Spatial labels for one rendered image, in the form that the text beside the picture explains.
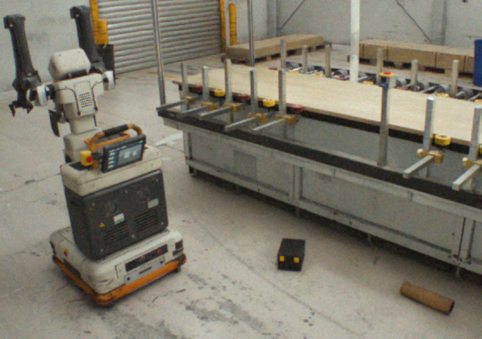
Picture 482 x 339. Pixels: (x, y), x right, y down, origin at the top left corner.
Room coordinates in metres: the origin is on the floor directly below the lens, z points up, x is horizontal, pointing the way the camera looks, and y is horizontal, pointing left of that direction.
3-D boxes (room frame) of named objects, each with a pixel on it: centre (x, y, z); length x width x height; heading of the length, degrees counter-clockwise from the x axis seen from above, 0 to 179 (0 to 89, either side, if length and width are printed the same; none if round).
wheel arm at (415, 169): (2.22, -0.93, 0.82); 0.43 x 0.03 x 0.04; 134
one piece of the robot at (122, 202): (2.55, 0.75, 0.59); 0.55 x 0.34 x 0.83; 134
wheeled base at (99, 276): (2.62, 0.82, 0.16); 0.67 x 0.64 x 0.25; 44
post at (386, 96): (2.50, -0.79, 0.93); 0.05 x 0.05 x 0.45; 44
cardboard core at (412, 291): (2.13, -1.00, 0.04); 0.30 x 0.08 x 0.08; 44
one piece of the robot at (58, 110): (2.83, 1.02, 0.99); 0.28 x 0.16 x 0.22; 134
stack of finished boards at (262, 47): (10.68, -0.92, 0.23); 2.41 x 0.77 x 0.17; 136
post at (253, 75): (3.21, -0.11, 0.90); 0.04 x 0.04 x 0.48; 44
